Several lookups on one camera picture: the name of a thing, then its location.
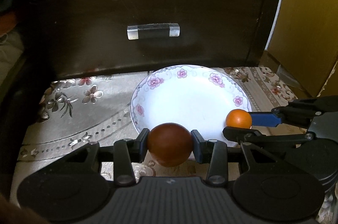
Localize large orange tangerine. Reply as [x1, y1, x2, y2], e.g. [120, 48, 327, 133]
[225, 109, 252, 129]

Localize dark red round tomato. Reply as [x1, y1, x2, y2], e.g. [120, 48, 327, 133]
[147, 123, 193, 167]

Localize white floral ceramic plate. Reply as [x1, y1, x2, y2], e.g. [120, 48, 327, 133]
[130, 64, 252, 147]

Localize beige floral table cloth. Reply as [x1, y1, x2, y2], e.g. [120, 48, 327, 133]
[10, 65, 338, 224]

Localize yellow wooden cabinet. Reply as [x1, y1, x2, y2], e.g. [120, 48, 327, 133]
[261, 0, 337, 97]

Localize dark brown wooden nightstand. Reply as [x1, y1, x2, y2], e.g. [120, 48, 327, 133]
[17, 0, 279, 79]

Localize silver black drawer handle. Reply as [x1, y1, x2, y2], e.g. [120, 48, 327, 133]
[127, 23, 180, 40]

